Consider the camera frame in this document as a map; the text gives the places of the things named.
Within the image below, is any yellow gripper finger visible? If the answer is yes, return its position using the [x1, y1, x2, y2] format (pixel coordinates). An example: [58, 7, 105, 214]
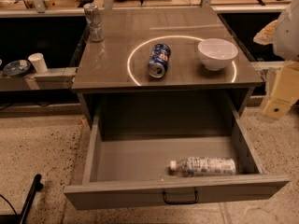
[261, 61, 299, 122]
[253, 20, 277, 46]

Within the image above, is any clear plastic water bottle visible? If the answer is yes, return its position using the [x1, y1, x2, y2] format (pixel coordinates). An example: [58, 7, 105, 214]
[169, 157, 236, 177]

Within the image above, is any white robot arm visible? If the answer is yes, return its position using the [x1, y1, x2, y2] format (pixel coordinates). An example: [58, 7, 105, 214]
[253, 0, 299, 122]

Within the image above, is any grey cabinet with counter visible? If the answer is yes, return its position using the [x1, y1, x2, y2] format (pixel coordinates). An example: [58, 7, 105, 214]
[73, 8, 262, 133]

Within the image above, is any grey open drawer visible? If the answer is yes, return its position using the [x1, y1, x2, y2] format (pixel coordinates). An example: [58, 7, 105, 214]
[64, 98, 289, 210]

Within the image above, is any white ceramic bowl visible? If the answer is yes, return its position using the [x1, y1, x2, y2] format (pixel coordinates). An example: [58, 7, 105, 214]
[198, 38, 238, 71]

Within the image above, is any blue soda can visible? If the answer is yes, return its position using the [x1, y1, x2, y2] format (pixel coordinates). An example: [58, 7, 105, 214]
[148, 43, 171, 78]

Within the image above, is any silver tall can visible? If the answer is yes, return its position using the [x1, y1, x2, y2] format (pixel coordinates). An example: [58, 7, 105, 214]
[83, 3, 104, 42]

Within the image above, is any grey side shelf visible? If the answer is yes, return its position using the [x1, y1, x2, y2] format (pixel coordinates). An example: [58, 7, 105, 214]
[0, 67, 78, 91]

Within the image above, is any white paper cup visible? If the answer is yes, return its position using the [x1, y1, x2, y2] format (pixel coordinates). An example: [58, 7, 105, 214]
[28, 53, 48, 73]

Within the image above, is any dark round plate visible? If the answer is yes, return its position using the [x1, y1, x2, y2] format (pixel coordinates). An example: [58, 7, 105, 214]
[3, 60, 31, 77]

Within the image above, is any black floor stand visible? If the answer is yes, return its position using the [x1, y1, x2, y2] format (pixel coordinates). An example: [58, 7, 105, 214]
[0, 174, 43, 224]

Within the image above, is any black drawer handle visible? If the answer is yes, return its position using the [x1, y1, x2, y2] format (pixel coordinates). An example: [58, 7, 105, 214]
[162, 190, 199, 205]

